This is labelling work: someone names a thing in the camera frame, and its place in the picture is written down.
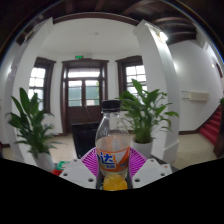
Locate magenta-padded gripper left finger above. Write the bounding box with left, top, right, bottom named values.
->
left=59, top=147, right=100, bottom=190

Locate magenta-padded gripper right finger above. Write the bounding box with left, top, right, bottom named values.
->
left=128, top=147, right=174, bottom=190

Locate orange soda plastic bottle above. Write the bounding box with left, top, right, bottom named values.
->
left=94, top=99, right=132, bottom=192

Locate green white pack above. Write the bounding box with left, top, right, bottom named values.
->
left=54, top=160, right=71, bottom=171

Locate black chair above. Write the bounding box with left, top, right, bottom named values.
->
left=71, top=121, right=101, bottom=159

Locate potted plant in white pot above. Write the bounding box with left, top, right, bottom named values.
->
left=116, top=78, right=180, bottom=159
left=6, top=87, right=64, bottom=173

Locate dark wooden double door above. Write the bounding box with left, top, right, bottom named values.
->
left=60, top=59, right=110, bottom=134

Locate red carpeted staircase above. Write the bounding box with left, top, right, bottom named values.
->
left=199, top=106, right=223, bottom=146

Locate dark framed window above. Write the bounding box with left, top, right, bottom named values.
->
left=115, top=55, right=148, bottom=98
left=28, top=57, right=56, bottom=113

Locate white wall heater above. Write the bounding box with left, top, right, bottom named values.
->
left=181, top=90, right=210, bottom=102

